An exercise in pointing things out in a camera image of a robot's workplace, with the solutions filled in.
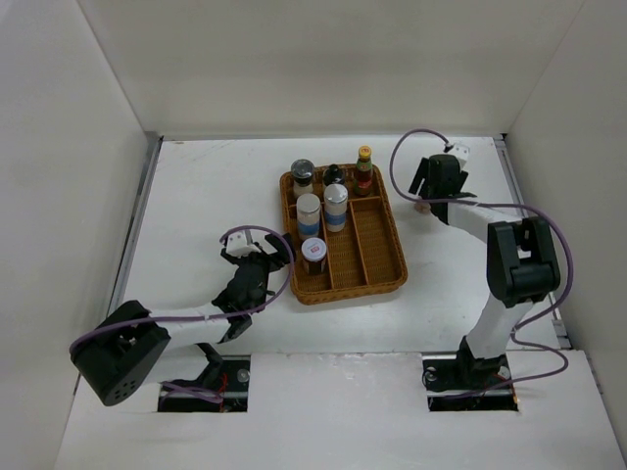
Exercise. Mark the black-top salt grinder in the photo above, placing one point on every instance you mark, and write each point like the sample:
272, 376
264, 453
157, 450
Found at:
333, 174

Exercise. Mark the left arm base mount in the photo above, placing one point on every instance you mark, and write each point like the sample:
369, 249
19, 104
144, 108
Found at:
221, 386

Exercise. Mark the left aluminium frame rail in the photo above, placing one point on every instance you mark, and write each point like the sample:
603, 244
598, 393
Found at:
155, 142

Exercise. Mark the right aluminium frame rail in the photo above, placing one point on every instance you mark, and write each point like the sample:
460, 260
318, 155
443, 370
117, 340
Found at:
522, 264

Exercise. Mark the tall blue-label shaker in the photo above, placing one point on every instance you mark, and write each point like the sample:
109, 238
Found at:
308, 216
336, 198

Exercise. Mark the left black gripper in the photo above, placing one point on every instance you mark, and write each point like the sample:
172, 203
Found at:
264, 257

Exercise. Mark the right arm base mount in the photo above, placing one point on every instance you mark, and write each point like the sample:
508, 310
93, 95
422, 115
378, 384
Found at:
454, 383

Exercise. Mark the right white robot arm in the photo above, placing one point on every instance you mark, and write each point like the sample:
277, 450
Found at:
489, 337

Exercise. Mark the spice jar white lid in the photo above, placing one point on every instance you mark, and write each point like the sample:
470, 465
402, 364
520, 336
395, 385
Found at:
314, 252
422, 208

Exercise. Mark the red sauce bottle yellow cap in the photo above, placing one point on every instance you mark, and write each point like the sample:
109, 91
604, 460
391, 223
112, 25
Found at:
364, 172

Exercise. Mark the aluminium frame rail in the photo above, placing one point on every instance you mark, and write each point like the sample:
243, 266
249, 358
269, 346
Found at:
155, 142
522, 264

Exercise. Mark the brown wicker divided basket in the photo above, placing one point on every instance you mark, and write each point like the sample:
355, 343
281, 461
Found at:
364, 258

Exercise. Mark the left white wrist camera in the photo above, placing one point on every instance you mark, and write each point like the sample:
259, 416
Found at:
240, 244

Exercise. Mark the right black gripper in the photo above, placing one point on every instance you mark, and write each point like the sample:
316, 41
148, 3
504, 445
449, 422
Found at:
420, 176

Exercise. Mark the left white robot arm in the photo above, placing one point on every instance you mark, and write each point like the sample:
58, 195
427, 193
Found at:
128, 349

